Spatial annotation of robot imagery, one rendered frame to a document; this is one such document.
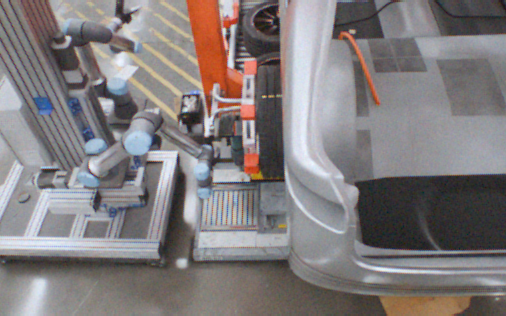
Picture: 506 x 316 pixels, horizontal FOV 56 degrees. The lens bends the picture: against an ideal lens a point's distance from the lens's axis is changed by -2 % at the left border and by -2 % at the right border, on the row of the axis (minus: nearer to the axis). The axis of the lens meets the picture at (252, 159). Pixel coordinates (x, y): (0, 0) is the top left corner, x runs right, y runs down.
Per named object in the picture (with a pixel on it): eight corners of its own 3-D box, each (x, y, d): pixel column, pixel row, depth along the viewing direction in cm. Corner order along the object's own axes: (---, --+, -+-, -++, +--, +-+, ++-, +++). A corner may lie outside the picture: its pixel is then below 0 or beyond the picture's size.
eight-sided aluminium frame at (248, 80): (259, 187, 288) (253, 122, 247) (248, 187, 289) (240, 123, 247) (260, 122, 323) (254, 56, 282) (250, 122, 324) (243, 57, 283)
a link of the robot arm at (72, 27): (108, 103, 295) (79, 28, 254) (88, 99, 299) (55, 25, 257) (118, 90, 302) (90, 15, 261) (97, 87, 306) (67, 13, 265)
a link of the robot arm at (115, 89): (126, 107, 292) (120, 90, 282) (107, 103, 296) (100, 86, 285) (135, 94, 300) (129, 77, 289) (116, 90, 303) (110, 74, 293)
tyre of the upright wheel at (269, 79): (297, 109, 329) (302, 196, 295) (263, 110, 330) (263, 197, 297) (298, 39, 272) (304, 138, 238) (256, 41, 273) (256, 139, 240)
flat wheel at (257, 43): (233, 32, 445) (231, 10, 427) (298, 14, 458) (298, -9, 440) (260, 73, 404) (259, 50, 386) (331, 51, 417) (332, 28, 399)
